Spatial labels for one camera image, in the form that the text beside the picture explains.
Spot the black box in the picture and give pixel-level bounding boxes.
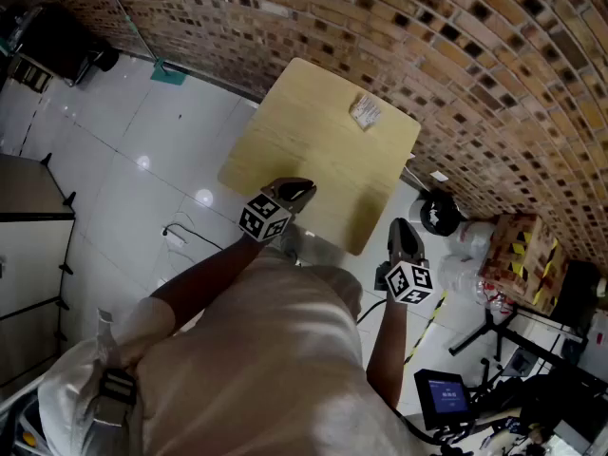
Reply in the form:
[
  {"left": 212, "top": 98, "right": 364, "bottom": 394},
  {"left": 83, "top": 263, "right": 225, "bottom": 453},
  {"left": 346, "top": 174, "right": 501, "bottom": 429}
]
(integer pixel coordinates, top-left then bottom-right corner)
[{"left": 553, "top": 259, "right": 602, "bottom": 325}]

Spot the black power strip cable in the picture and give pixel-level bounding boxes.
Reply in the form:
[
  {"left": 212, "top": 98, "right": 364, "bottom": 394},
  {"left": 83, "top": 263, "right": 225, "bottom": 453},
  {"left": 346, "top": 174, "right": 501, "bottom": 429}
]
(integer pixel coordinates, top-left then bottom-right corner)
[{"left": 163, "top": 222, "right": 227, "bottom": 252}]

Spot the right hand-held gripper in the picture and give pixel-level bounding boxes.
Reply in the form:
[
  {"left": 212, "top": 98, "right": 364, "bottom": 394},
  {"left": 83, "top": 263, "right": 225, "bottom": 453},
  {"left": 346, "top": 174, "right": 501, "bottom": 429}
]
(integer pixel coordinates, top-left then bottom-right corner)
[{"left": 376, "top": 217, "right": 436, "bottom": 306}]

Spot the beige partition screen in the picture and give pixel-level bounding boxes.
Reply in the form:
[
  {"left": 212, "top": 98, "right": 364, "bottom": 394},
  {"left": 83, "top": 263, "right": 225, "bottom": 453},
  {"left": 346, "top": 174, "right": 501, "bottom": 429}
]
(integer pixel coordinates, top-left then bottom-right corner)
[{"left": 0, "top": 153, "right": 77, "bottom": 389}]

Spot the grey harness strap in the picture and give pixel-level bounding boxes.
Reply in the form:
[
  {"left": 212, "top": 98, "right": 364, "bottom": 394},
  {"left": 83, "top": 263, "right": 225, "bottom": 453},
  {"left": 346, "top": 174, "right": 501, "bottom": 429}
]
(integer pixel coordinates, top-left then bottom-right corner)
[{"left": 92, "top": 307, "right": 140, "bottom": 429}]

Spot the clear plastic bag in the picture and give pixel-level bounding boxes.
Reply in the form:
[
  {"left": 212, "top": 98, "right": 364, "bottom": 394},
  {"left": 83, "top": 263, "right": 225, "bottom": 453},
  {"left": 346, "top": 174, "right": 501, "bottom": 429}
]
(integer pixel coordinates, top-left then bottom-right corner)
[{"left": 436, "top": 252, "right": 486, "bottom": 299}]

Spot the black floor stand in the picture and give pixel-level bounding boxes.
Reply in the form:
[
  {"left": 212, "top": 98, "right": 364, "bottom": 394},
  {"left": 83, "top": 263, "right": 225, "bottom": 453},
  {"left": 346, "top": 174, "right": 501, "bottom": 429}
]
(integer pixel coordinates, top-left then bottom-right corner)
[{"left": 448, "top": 301, "right": 590, "bottom": 374}]

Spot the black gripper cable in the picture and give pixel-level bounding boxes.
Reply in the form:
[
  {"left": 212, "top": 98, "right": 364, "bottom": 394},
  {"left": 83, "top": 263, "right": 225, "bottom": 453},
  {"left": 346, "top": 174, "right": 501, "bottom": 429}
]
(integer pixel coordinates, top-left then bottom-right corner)
[{"left": 355, "top": 296, "right": 389, "bottom": 327}]

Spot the white plastic bag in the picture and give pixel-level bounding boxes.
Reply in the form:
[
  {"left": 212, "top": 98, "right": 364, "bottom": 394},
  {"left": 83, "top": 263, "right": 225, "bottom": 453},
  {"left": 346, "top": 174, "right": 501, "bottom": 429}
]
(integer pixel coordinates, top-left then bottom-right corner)
[{"left": 455, "top": 220, "right": 498, "bottom": 256}]

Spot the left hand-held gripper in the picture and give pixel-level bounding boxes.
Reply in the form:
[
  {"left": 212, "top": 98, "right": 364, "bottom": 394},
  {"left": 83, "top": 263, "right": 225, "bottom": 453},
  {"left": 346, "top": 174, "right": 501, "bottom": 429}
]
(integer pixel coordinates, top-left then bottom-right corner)
[{"left": 238, "top": 177, "right": 318, "bottom": 243}]

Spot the black monitor with blue screen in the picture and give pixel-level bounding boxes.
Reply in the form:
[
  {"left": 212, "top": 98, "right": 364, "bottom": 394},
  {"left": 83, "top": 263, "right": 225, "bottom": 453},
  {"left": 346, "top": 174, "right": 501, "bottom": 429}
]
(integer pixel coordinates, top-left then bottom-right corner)
[{"left": 413, "top": 368, "right": 475, "bottom": 431}]

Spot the black bagged trash bin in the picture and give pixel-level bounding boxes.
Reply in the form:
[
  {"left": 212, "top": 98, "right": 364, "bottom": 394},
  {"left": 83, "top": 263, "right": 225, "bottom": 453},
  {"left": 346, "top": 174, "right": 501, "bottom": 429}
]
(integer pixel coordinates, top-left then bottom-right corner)
[{"left": 420, "top": 190, "right": 465, "bottom": 238}]

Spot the small black bin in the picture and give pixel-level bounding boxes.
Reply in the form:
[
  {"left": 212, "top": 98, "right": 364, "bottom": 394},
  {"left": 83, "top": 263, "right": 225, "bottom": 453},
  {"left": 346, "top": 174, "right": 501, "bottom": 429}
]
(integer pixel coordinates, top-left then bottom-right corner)
[{"left": 92, "top": 45, "right": 121, "bottom": 73}]

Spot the person's right forearm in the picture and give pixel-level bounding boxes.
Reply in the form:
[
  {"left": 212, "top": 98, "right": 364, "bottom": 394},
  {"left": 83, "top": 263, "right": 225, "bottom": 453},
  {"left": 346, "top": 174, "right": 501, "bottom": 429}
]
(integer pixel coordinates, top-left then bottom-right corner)
[{"left": 365, "top": 299, "right": 410, "bottom": 410}]

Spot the person's left forearm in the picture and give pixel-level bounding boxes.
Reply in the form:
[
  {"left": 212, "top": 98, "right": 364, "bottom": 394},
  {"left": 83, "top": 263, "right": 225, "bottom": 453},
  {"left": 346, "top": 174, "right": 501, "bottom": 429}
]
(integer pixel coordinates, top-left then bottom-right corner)
[{"left": 148, "top": 235, "right": 266, "bottom": 336}]

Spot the small wooden shelf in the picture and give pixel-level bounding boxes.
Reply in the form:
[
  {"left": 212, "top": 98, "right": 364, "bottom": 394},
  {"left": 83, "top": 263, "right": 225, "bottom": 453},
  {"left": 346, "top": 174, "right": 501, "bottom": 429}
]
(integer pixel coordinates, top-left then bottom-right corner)
[{"left": 9, "top": 57, "right": 53, "bottom": 94}]

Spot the light wooden table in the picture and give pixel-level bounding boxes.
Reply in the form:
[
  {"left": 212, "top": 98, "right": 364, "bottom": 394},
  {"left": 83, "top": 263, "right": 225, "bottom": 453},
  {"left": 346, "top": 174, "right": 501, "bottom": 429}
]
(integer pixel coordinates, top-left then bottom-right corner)
[{"left": 217, "top": 57, "right": 422, "bottom": 257}]

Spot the dark brown cabinet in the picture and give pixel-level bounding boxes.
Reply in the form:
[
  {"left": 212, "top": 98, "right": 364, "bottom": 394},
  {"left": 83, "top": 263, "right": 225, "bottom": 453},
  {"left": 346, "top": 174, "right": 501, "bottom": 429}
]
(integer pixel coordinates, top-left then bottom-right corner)
[{"left": 13, "top": 5, "right": 104, "bottom": 87}]

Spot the cardboard box with striped tape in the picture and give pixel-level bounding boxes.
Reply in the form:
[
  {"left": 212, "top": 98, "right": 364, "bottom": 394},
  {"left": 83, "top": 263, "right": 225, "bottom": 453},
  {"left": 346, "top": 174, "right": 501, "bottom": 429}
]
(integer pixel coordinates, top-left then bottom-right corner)
[{"left": 478, "top": 212, "right": 570, "bottom": 316}]

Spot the person's white shirt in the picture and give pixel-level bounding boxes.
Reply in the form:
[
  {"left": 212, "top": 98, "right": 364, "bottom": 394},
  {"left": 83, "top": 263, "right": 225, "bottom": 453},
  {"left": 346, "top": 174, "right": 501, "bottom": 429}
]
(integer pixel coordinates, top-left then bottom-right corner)
[{"left": 37, "top": 247, "right": 428, "bottom": 456}]

